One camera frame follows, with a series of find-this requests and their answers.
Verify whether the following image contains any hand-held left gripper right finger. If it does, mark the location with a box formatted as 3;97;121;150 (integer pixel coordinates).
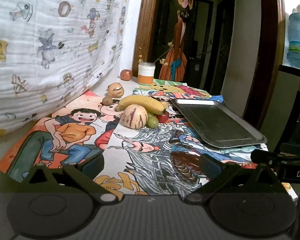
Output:
184;152;290;204

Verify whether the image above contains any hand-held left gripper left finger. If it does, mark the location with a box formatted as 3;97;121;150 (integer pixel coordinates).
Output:
25;154;122;205

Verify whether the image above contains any grey metal tray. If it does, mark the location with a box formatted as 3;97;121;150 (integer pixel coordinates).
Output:
170;98;268;149

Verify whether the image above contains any yellow banana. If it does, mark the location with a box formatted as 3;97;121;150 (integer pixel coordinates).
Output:
114;95;169;115

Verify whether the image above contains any white and orange jar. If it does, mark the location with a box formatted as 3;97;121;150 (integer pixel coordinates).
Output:
137;62;156;85

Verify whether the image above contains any water dispenser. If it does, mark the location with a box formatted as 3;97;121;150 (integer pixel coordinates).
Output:
261;65;300;150

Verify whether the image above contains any yellow dried flower sprig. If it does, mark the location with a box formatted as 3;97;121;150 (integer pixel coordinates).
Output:
138;41;174;65

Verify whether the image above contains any large striped pepino melon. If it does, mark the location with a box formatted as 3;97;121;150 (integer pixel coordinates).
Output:
122;104;148;130

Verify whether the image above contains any white cartoon printed blanket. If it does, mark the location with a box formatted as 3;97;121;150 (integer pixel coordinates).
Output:
0;0;138;140

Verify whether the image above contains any small red apple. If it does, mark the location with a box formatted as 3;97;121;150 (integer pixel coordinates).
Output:
120;69;133;81

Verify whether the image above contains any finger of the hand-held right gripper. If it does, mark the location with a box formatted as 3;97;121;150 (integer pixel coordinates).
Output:
250;149;290;167

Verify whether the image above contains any red cherry tomato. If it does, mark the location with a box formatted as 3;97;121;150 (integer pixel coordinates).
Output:
155;112;170;123

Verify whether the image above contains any brown wooden door frame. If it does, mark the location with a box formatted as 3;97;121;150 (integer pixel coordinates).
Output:
131;0;287;130

